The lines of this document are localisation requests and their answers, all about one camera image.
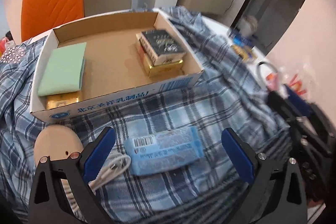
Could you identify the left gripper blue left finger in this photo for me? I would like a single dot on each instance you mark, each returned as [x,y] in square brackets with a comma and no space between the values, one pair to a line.
[95,153]

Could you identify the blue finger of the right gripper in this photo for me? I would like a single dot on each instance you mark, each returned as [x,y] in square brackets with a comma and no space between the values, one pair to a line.
[281,106]
[300,104]

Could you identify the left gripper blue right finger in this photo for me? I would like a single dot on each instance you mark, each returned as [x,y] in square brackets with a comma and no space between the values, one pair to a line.
[241,155]

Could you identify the round beige power bank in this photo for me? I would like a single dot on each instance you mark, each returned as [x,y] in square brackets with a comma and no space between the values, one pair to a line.
[57,142]

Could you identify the blue tissue pack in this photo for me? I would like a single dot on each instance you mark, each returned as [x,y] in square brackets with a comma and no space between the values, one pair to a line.
[164,151]

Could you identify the green wallet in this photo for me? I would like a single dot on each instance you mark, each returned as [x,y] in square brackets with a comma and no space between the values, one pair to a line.
[64,71]

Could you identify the red and cream cigarette pack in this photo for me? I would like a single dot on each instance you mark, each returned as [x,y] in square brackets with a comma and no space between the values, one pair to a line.
[156,70]

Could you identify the black cigarette pack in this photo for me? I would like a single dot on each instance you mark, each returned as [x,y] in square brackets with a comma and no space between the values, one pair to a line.
[160,46]

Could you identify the gold blue cigarette pack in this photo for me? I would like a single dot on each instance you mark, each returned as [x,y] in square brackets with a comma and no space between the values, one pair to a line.
[245,53]

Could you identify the dark blue box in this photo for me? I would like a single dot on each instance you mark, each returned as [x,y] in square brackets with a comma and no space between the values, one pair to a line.
[240,40]

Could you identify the white trash bin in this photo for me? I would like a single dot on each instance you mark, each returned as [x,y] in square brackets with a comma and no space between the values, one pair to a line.
[247,26]

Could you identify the open cardboard box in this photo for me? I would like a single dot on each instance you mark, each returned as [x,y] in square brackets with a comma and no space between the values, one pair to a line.
[113,73]

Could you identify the red bag on floor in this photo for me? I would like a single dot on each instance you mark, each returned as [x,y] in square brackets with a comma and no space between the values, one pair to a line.
[3,41]

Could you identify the orange chair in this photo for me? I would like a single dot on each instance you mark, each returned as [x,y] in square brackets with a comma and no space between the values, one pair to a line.
[38,16]

